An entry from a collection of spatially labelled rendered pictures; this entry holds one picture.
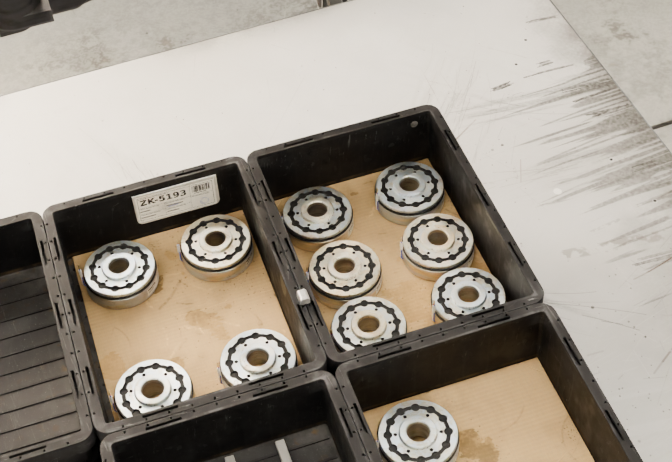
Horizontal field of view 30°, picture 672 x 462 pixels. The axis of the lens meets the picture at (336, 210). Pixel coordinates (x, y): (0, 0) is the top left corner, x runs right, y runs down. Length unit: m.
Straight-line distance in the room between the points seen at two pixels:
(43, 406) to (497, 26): 1.14
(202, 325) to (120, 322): 0.12
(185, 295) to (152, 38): 1.79
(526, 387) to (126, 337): 0.55
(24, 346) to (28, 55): 1.83
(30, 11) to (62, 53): 2.21
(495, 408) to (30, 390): 0.62
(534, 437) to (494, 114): 0.74
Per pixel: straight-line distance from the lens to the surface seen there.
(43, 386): 1.75
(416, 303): 1.77
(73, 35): 3.58
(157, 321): 1.78
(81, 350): 1.65
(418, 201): 1.85
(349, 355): 1.59
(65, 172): 2.19
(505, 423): 1.66
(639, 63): 3.41
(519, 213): 2.06
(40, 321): 1.82
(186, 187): 1.83
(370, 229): 1.85
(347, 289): 1.75
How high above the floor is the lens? 2.23
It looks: 48 degrees down
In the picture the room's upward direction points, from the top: 4 degrees counter-clockwise
